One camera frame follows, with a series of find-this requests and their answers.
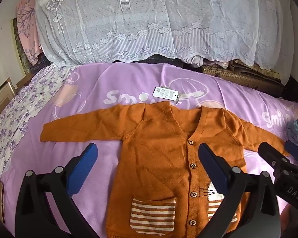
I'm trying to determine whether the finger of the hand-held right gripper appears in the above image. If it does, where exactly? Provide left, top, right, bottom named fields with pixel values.
left=258, top=142, right=291, bottom=171
left=285, top=141, right=298, bottom=161

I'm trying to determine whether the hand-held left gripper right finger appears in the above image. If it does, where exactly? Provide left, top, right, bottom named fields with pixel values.
left=198, top=142, right=281, bottom=238

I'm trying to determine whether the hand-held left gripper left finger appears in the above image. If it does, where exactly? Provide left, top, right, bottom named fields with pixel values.
left=15, top=142, right=100, bottom=238

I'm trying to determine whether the orange knit cardigan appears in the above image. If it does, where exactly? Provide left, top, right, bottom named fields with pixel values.
left=40, top=101, right=291, bottom=237

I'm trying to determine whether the purple floral bed sheet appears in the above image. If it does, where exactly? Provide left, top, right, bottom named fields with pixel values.
left=0, top=66, right=75, bottom=201

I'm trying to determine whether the brown woven mat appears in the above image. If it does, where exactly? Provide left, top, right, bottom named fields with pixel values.
left=201, top=64, right=283, bottom=97

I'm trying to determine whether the white paper hang tag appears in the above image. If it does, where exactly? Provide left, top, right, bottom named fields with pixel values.
left=153, top=86, right=182, bottom=103

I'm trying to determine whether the flattened cardboard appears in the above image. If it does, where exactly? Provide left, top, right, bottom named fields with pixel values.
left=228, top=59, right=280, bottom=74

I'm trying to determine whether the purple printed blanket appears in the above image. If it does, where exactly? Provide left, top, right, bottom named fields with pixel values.
left=1, top=63, right=298, bottom=238

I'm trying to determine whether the folded pale quilt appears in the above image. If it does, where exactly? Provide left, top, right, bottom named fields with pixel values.
left=186, top=55, right=230, bottom=69

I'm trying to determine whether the wooden cabinet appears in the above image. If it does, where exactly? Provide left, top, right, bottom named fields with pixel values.
left=0, top=78, right=16, bottom=123

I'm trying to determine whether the white lace cover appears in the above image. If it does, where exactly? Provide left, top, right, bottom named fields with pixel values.
left=35, top=0, right=292, bottom=86

